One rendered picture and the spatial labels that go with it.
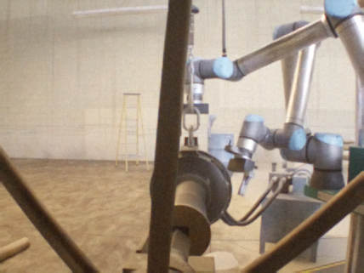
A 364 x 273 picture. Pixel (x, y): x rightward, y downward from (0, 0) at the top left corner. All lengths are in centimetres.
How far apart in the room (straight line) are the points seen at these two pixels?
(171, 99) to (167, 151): 5
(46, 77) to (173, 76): 978
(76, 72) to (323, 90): 720
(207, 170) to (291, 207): 168
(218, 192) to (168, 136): 80
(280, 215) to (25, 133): 881
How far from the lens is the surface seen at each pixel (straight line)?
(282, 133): 138
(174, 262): 47
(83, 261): 36
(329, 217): 33
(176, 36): 30
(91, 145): 935
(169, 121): 29
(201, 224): 70
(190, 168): 106
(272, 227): 275
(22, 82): 1048
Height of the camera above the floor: 117
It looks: 3 degrees down
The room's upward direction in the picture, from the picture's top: straight up
